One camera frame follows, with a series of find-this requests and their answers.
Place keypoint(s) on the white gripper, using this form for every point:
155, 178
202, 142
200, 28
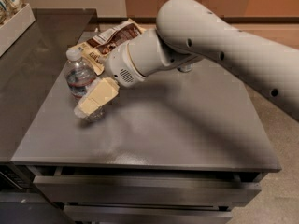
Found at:
119, 65

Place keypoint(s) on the clear plastic water bottle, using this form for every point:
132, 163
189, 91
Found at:
80, 77

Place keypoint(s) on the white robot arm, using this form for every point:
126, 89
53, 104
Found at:
185, 33

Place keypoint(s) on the brown white snack bag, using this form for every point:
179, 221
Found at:
95, 49

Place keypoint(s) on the dark grey side counter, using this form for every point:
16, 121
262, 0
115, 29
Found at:
30, 67

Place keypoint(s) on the silver blue drink can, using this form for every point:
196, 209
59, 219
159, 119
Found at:
185, 68

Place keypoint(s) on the grey drawer cabinet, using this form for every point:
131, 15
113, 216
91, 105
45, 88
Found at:
202, 121

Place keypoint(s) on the upper grey drawer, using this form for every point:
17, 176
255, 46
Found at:
181, 189

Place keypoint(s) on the grey drawer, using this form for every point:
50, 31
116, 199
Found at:
181, 189
130, 215

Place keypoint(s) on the white tray box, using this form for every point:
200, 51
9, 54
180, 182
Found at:
15, 27

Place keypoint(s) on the lower grey drawer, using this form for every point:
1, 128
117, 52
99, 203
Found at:
130, 215

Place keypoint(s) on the snack packets in tray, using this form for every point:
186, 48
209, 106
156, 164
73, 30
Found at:
8, 8

